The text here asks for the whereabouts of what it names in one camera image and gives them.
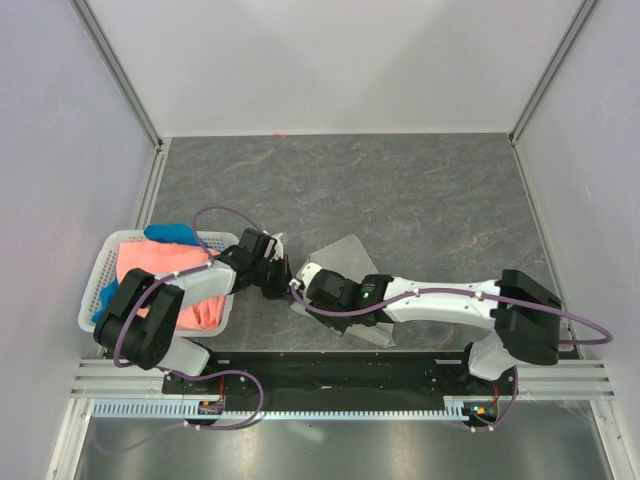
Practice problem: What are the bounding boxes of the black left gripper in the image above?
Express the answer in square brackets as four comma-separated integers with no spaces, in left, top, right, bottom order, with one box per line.
[252,255,302,302]

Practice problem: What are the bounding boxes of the grey cloth napkin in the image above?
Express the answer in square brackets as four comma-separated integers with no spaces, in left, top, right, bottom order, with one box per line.
[295,234,395,349]

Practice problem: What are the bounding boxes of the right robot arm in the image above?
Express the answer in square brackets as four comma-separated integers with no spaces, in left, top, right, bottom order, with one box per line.
[293,263,561,394]

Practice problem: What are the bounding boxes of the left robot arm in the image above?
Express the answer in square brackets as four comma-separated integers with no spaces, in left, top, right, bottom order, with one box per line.
[93,228,291,393]

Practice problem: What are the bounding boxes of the orange cloth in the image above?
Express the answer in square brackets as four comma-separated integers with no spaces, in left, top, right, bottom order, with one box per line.
[116,240,225,332]

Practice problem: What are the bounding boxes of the blue cloth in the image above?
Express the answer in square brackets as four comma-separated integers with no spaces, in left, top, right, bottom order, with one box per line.
[92,224,217,324]

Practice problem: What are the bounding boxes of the white plastic basket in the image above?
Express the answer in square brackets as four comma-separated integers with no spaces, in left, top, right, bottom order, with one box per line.
[78,229,234,337]

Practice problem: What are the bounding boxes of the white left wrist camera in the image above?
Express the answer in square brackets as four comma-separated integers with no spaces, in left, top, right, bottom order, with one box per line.
[264,231,288,262]

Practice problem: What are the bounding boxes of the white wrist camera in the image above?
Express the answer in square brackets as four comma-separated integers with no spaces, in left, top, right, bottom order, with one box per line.
[289,262,323,292]
[264,231,288,262]

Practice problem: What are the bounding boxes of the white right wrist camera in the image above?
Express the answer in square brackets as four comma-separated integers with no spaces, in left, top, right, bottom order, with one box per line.
[289,262,323,292]

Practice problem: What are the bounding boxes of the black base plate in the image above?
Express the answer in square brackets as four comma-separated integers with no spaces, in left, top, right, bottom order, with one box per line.
[162,351,515,410]

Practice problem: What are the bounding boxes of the white slotted cable duct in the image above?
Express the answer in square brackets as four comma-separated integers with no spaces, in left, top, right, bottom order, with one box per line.
[91,398,500,421]

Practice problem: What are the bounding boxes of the aluminium frame post left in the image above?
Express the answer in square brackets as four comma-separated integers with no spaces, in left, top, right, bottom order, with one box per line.
[69,0,164,150]

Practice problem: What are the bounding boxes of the aluminium frame post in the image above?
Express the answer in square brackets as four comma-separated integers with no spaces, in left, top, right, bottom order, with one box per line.
[69,0,164,150]
[508,0,600,147]

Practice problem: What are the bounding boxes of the aluminium frame post right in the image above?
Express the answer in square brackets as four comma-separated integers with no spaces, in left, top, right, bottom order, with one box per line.
[508,0,600,147]

